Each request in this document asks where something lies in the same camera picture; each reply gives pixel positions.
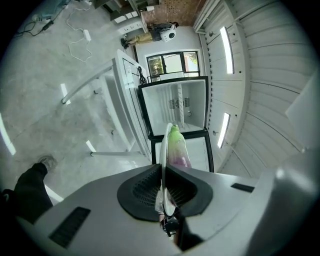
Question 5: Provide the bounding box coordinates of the black mini fridge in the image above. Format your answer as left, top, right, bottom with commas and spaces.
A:
137, 75, 215, 173

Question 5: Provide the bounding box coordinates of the white desk with drawers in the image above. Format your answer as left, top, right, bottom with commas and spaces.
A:
109, 9, 149, 35

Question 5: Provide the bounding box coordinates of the black adapter cable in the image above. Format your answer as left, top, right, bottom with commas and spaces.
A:
16, 19, 55, 38

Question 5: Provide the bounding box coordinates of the white round-window backpack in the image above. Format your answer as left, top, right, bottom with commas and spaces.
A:
159, 28, 177, 43

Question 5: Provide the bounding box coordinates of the person's grey shoe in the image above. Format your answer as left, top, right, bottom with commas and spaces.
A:
37, 154, 59, 173

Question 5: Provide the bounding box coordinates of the black-framed window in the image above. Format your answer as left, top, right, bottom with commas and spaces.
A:
146, 50, 200, 78

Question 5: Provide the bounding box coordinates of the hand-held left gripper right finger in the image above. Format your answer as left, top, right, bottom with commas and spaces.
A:
164, 164, 214, 218

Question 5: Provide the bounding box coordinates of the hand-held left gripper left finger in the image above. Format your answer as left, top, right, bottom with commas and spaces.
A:
116, 163, 164, 222

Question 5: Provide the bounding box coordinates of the long ceiling light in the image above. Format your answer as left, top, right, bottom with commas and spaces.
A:
216, 112, 231, 149
219, 25, 235, 75

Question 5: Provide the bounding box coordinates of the white table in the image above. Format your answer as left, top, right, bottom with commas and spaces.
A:
60, 48, 152, 158

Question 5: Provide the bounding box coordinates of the person's black trouser leg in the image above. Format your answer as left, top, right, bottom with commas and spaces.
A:
12, 162, 55, 225

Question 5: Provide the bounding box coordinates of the purple eggplant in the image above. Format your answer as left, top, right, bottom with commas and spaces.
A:
167, 124, 193, 169

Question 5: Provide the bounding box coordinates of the black coiled cable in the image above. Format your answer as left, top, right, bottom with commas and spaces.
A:
136, 65, 149, 86

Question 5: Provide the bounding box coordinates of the white power brick with cable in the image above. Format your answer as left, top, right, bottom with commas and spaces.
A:
65, 6, 94, 62

